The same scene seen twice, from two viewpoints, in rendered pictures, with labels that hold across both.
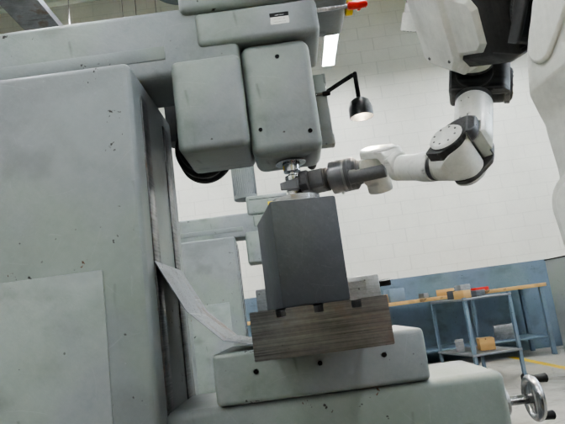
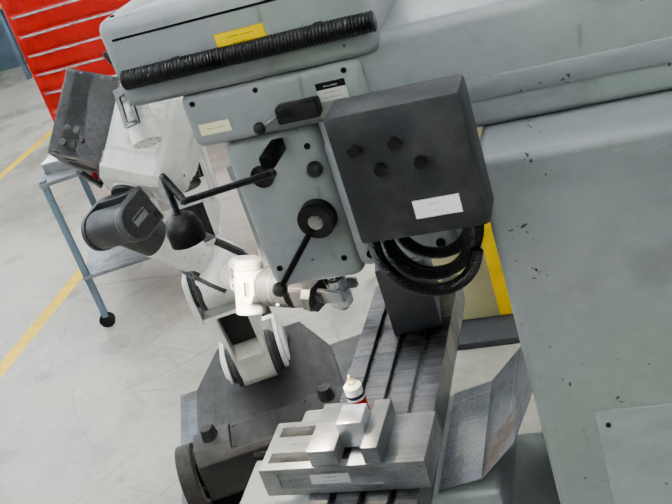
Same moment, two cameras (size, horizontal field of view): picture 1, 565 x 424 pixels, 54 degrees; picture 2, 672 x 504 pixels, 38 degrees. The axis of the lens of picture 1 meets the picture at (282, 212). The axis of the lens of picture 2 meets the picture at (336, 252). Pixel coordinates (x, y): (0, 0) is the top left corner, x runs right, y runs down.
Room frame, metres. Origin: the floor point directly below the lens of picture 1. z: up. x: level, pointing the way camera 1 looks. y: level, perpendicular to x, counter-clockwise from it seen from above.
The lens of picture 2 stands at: (3.13, 0.58, 2.16)
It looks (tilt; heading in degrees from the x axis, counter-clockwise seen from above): 26 degrees down; 200
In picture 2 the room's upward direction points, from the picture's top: 18 degrees counter-clockwise
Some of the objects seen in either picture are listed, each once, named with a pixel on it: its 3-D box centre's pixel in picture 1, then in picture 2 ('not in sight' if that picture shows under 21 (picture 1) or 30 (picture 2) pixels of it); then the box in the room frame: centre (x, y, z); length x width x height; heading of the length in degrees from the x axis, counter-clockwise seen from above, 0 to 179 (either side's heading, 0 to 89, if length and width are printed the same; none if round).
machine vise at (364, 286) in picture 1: (317, 288); (348, 446); (1.66, -0.07, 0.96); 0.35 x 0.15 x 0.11; 88
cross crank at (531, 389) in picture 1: (520, 400); not in sight; (1.51, -0.54, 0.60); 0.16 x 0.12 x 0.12; 90
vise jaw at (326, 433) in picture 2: not in sight; (331, 433); (1.66, -0.10, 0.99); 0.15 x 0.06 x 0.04; 178
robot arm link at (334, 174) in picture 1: (325, 180); (302, 288); (1.48, -0.13, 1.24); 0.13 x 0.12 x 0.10; 161
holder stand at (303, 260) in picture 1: (298, 254); (406, 274); (1.07, -0.02, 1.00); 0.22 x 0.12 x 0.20; 10
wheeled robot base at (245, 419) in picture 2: not in sight; (263, 378); (0.84, -0.62, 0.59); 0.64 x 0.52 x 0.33; 21
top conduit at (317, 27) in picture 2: not in sight; (244, 51); (1.65, -0.01, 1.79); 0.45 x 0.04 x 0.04; 90
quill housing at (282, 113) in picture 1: (282, 108); (306, 187); (1.51, -0.04, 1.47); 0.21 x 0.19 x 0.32; 0
